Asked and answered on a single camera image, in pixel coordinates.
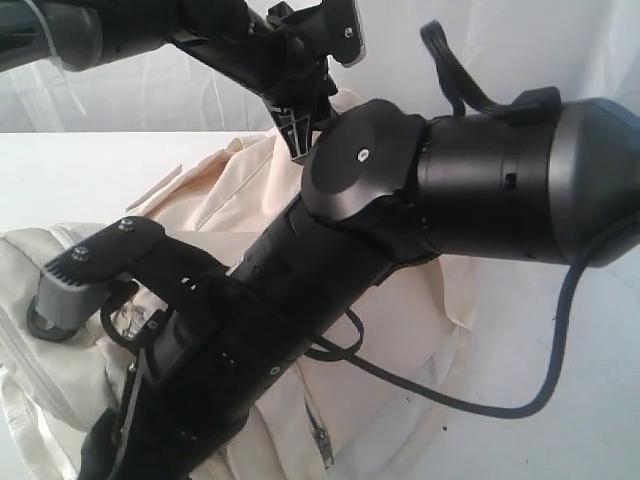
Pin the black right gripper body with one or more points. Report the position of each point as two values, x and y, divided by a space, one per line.
192 385

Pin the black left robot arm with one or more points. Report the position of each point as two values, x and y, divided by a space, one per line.
82 35

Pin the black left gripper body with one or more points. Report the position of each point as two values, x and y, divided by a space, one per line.
298 96

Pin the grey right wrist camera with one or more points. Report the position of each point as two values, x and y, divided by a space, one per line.
90 274

